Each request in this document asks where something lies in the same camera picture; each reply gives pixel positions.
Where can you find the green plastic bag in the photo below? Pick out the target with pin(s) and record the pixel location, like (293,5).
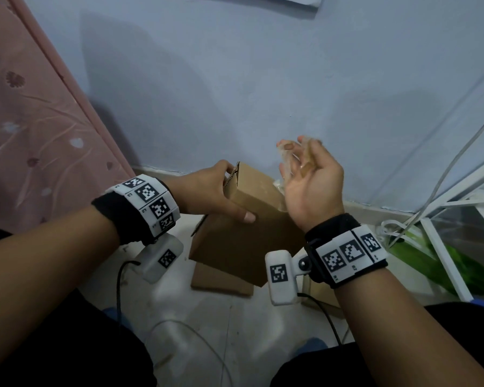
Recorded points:
(419,261)

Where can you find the person's right hand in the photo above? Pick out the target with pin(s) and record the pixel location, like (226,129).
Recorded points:
(318,189)

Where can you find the clear packing tape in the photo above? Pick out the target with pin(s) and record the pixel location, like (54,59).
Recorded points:
(292,157)

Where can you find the white metal rack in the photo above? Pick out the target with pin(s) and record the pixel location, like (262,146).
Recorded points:
(446,259)

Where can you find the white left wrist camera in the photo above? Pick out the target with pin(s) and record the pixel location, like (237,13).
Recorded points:
(153,266)

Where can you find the person's left forearm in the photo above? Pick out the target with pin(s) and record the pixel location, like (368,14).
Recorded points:
(44,278)

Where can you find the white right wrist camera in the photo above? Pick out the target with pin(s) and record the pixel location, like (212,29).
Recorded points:
(282,296)

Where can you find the wrist marker band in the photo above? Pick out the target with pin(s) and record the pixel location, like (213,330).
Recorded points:
(347,249)
(145,205)

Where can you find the crumpled clear tape wad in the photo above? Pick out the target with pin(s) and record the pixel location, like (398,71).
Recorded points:
(125,278)

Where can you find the person's right forearm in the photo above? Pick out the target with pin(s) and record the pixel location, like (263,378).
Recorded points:
(403,338)

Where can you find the person's left hand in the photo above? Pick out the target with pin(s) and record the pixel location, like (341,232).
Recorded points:
(201,193)

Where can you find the taped brown cardboard box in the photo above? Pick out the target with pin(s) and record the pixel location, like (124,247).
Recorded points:
(218,280)

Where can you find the person's right blue shoe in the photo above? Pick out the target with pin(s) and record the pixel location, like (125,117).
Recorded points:
(310,346)

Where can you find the right wrist marker band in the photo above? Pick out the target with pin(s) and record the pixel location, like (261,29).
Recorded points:
(347,249)

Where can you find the left wrist marker band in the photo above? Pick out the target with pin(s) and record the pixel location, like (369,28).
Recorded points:
(145,205)

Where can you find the pink floral bedsheet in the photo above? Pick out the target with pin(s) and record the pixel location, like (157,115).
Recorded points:
(36,137)

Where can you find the small tan floor scrap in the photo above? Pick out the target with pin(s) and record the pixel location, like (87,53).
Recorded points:
(164,360)

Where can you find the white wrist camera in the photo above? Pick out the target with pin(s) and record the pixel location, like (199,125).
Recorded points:
(282,296)
(153,266)

